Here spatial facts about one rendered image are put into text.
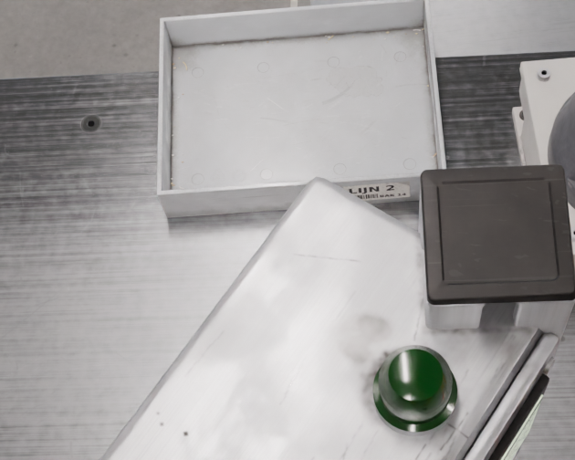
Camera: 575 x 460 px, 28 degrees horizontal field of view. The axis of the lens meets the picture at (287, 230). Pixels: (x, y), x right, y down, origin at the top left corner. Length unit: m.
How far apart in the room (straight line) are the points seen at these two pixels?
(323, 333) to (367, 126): 0.78
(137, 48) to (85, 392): 1.27
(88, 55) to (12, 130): 1.07
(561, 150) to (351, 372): 0.65
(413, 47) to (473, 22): 0.07
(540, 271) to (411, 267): 0.05
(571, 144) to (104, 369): 0.46
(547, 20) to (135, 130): 0.44
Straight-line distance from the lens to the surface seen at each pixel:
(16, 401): 1.09
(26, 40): 2.33
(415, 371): 0.34
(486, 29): 1.21
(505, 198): 0.36
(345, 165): 1.12
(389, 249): 0.38
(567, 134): 0.99
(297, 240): 0.38
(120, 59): 2.25
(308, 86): 1.17
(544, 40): 1.21
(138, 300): 1.09
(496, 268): 0.35
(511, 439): 0.38
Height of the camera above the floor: 1.82
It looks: 64 degrees down
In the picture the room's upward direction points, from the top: 12 degrees counter-clockwise
